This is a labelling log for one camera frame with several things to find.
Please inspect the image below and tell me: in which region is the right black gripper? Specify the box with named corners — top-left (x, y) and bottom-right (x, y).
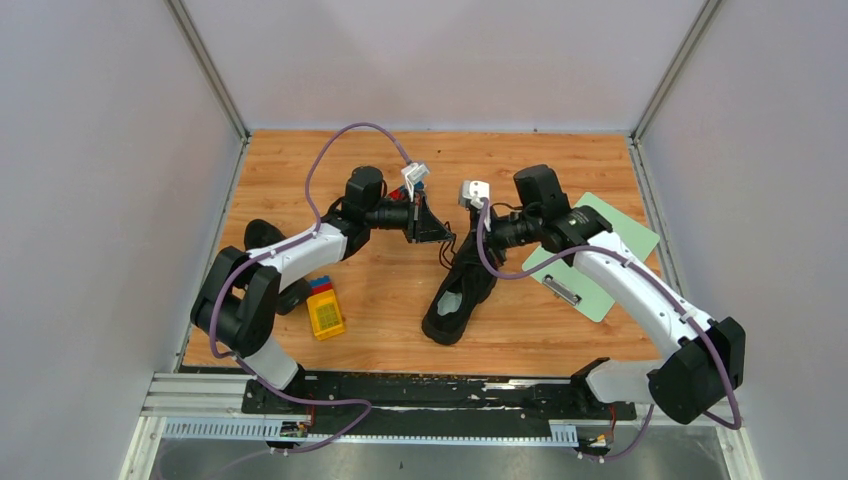
top-left (453, 205), bottom-right (540, 269)

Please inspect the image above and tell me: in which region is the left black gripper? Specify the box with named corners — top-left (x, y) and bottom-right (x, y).
top-left (364, 189), bottom-right (453, 244)

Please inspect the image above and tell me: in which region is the black shoelace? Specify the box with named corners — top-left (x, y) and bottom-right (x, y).
top-left (438, 221), bottom-right (473, 271)

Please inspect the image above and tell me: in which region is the black sneaker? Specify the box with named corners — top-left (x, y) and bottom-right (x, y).
top-left (421, 231), bottom-right (497, 345)

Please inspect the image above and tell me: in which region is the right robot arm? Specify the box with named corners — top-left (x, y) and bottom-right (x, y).
top-left (459, 164), bottom-right (746, 430)

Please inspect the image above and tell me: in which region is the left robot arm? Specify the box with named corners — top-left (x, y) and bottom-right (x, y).
top-left (190, 163), bottom-right (455, 413)

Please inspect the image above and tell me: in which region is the toy brick car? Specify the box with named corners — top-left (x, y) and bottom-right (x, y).
top-left (387, 185), bottom-right (426, 203)

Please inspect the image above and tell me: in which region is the green clipboard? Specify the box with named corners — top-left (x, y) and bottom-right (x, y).
top-left (521, 192), bottom-right (662, 324)

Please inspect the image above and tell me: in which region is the yellow toy block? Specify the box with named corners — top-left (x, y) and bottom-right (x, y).
top-left (306, 276), bottom-right (346, 341)

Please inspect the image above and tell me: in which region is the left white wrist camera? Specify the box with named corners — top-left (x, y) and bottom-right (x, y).
top-left (401, 162), bottom-right (430, 202)

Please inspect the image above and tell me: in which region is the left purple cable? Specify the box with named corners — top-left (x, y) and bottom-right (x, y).
top-left (208, 122), bottom-right (415, 407)

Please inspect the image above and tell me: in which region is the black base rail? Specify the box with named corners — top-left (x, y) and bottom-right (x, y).
top-left (241, 370), bottom-right (636, 436)

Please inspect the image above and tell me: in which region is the white cable duct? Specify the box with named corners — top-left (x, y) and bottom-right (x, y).
top-left (162, 417), bottom-right (579, 448)

